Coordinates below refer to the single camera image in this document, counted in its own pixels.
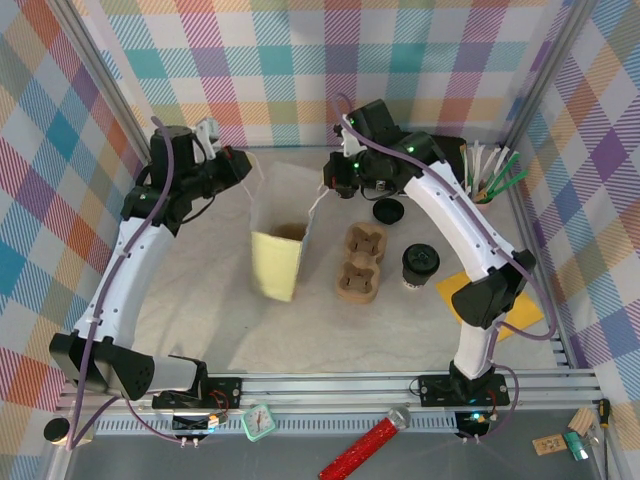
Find brown pulp cup carrier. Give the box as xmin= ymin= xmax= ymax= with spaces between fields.
xmin=272 ymin=223 xmax=307 ymax=241

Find yellow paper bag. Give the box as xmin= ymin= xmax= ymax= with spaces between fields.
xmin=241 ymin=152 xmax=331 ymax=303

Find black paper coffee cup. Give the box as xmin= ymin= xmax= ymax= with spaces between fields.
xmin=401 ymin=243 xmax=441 ymax=291

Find black hard case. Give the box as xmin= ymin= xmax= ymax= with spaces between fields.
xmin=429 ymin=133 xmax=468 ymax=174

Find stacked brown pulp cup carriers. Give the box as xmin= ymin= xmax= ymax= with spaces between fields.
xmin=335 ymin=223 xmax=390 ymax=305

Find green plastic stirrer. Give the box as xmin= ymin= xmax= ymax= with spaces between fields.
xmin=487 ymin=152 xmax=521 ymax=196
xmin=492 ymin=169 xmax=530 ymax=201

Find yellow paper napkin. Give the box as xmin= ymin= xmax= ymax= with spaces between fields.
xmin=436 ymin=272 xmax=546 ymax=345

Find teal alarm clock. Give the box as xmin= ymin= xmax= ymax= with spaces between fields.
xmin=241 ymin=402 xmax=278 ymax=444

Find red glitter microphone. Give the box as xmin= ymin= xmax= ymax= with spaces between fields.
xmin=318 ymin=405 xmax=412 ymax=480

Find wooden block with black knob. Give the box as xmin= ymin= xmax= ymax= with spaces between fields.
xmin=42 ymin=417 xmax=95 ymax=448

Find small wooden block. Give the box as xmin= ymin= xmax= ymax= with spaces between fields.
xmin=567 ymin=406 xmax=596 ymax=435

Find black yellow screwdriver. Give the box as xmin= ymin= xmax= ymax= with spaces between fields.
xmin=597 ymin=398 xmax=612 ymax=479

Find teal binder clip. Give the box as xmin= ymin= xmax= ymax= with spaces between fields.
xmin=563 ymin=430 xmax=591 ymax=461

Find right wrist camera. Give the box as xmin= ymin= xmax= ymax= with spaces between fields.
xmin=333 ymin=123 xmax=366 ymax=157

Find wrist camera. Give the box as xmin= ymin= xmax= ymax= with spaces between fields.
xmin=333 ymin=123 xmax=366 ymax=157
xmin=194 ymin=118 xmax=222 ymax=161

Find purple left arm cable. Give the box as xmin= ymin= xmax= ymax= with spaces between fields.
xmin=67 ymin=116 xmax=211 ymax=449

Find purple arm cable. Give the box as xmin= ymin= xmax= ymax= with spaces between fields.
xmin=67 ymin=116 xmax=211 ymax=449
xmin=332 ymin=92 xmax=559 ymax=444

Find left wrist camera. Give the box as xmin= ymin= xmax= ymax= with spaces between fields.
xmin=194 ymin=118 xmax=222 ymax=161

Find aluminium frame post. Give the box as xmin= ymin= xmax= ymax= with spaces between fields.
xmin=502 ymin=0 xmax=594 ymax=149
xmin=58 ymin=0 xmax=155 ymax=164

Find aluminium side rail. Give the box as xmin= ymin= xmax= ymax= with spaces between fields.
xmin=502 ymin=187 xmax=576 ymax=371

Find aluminium front rail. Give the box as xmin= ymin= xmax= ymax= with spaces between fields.
xmin=57 ymin=369 xmax=606 ymax=419

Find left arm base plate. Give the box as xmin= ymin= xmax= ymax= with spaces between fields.
xmin=151 ymin=375 xmax=245 ymax=412

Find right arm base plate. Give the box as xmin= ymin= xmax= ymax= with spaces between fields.
xmin=417 ymin=372 xmax=512 ymax=407

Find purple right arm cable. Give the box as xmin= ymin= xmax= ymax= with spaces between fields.
xmin=332 ymin=92 xmax=559 ymax=444

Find slotted cable duct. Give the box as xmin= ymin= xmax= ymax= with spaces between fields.
xmin=92 ymin=415 xmax=464 ymax=435

